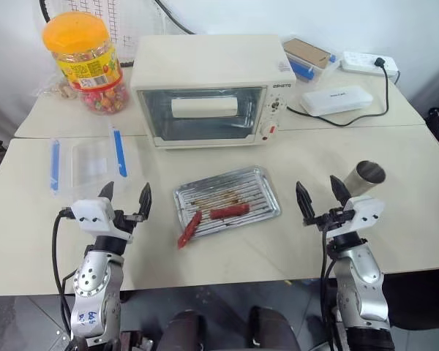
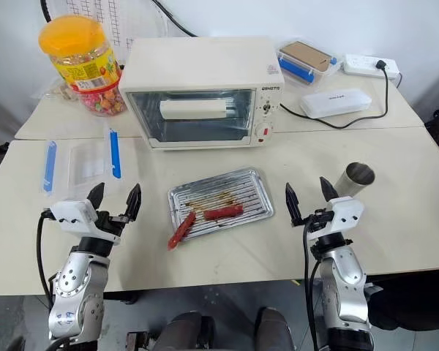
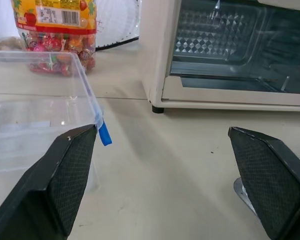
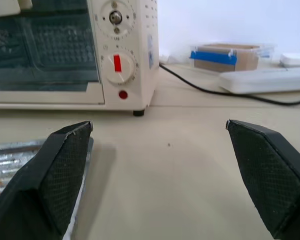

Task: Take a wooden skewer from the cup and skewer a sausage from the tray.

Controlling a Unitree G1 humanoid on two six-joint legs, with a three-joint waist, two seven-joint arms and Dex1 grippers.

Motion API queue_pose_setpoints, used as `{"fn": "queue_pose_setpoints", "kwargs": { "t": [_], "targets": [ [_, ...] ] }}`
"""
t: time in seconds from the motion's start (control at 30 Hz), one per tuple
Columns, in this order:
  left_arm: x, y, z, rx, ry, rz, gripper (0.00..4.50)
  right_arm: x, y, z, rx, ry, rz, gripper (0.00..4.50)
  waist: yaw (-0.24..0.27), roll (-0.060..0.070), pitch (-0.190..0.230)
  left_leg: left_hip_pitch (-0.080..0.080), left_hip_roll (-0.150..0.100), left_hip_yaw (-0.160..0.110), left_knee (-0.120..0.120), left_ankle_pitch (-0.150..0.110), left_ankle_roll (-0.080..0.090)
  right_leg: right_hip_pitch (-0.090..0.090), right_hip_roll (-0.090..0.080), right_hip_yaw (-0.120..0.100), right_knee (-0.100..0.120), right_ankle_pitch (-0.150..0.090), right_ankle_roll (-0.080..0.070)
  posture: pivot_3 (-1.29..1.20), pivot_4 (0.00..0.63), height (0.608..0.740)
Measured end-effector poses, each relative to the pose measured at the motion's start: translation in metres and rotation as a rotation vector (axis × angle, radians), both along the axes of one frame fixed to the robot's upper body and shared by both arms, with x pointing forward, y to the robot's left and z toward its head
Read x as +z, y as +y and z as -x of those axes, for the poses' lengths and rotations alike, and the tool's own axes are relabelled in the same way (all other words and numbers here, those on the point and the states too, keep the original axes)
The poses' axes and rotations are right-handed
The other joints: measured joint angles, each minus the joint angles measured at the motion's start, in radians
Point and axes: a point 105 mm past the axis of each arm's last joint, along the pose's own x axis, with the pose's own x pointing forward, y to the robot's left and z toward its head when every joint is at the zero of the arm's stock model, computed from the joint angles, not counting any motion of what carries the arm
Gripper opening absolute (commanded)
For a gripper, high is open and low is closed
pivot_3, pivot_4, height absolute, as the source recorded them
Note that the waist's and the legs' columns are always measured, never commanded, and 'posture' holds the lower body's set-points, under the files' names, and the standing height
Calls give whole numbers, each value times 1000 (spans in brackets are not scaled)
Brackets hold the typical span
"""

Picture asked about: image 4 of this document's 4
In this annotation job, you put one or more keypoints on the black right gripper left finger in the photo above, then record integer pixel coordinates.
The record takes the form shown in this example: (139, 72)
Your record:
(52, 180)

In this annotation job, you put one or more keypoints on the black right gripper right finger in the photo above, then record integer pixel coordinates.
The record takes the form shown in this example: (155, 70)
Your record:
(267, 175)

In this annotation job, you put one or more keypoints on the foil-lined baking tray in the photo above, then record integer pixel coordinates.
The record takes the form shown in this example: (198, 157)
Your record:
(5, 160)

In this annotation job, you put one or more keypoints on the white flat tray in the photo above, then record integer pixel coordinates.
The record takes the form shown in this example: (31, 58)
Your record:
(265, 80)

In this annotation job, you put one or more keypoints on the small white box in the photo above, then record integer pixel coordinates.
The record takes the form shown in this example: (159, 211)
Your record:
(295, 60)

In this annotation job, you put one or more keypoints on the clear box with blue tape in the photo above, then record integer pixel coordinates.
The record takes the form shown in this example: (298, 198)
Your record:
(227, 57)

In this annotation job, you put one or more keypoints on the cream toaster oven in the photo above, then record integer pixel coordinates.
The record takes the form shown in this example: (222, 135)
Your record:
(72, 50)

